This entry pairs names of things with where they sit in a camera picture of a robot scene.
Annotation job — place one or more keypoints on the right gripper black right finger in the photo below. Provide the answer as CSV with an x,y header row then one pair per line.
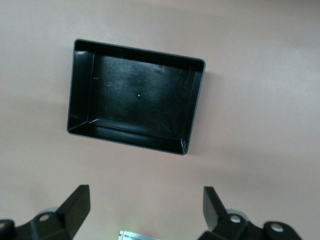
x,y
212,212

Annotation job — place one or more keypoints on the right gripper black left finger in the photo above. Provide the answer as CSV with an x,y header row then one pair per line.
x,y
72,210

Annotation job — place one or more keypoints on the black rectangular plastic box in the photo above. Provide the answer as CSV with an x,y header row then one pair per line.
x,y
140,100

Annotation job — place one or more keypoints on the brown table cover sheet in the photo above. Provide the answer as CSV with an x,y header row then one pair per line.
x,y
262,112

